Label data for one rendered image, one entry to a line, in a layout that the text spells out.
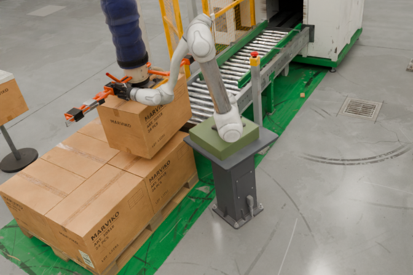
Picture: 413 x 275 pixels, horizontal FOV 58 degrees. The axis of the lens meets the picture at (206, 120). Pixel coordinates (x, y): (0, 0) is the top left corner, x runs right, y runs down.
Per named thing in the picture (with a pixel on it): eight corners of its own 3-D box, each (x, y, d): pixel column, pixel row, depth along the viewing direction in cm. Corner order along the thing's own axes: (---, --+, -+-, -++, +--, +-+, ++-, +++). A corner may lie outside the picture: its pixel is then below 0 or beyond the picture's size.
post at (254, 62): (258, 146, 376) (252, 54, 320) (264, 147, 372) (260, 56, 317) (255, 150, 371) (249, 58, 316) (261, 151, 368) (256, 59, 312)
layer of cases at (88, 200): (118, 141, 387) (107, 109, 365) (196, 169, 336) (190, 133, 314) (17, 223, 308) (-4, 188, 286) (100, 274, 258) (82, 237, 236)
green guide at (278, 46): (299, 29, 470) (299, 22, 465) (307, 29, 465) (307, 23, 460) (237, 88, 365) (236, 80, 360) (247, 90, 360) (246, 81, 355)
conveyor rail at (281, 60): (305, 40, 474) (305, 26, 464) (309, 41, 472) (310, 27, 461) (208, 143, 322) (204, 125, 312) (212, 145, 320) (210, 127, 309)
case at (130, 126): (154, 107, 332) (144, 67, 310) (192, 116, 313) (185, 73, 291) (109, 147, 291) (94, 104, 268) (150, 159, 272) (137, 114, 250)
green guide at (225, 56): (260, 25, 498) (260, 18, 493) (268, 26, 492) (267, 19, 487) (193, 79, 392) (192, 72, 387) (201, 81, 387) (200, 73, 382)
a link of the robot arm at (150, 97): (134, 103, 240) (147, 103, 251) (152, 108, 232) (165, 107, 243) (136, 86, 238) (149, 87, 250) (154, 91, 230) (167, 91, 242)
